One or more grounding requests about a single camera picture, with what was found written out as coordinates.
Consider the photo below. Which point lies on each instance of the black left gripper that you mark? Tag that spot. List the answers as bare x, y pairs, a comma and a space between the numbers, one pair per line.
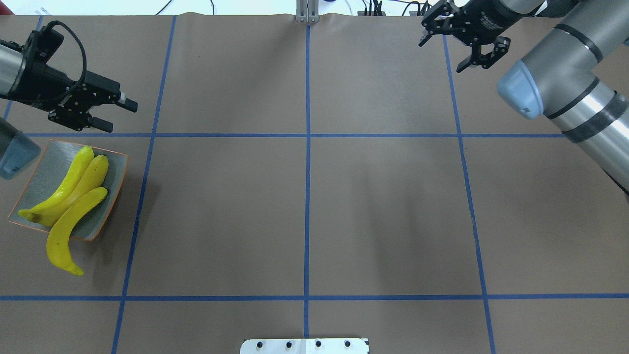
43, 82

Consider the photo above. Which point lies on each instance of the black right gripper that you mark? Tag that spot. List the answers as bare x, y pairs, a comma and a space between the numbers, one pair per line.
484, 20

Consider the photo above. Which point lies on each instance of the yellow banana front bottom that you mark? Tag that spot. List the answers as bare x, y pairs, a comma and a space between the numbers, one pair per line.
57, 245

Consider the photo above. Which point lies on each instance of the yellow banana curved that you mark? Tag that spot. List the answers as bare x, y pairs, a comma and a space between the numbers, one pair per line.
74, 174

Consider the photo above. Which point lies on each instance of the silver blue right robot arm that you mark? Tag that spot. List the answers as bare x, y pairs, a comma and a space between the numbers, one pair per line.
555, 78

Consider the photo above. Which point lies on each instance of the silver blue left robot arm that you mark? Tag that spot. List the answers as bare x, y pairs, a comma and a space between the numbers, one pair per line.
10, 53

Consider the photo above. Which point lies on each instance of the grey square plate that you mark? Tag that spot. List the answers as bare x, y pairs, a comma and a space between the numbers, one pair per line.
48, 174

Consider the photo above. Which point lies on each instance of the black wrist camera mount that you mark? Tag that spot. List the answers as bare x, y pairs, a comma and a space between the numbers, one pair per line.
42, 44

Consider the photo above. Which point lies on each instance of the aluminium frame post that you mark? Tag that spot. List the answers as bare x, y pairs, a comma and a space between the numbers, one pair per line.
307, 11

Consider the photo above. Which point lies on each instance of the white pedestal column base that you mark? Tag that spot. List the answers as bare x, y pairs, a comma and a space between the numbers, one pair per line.
306, 346

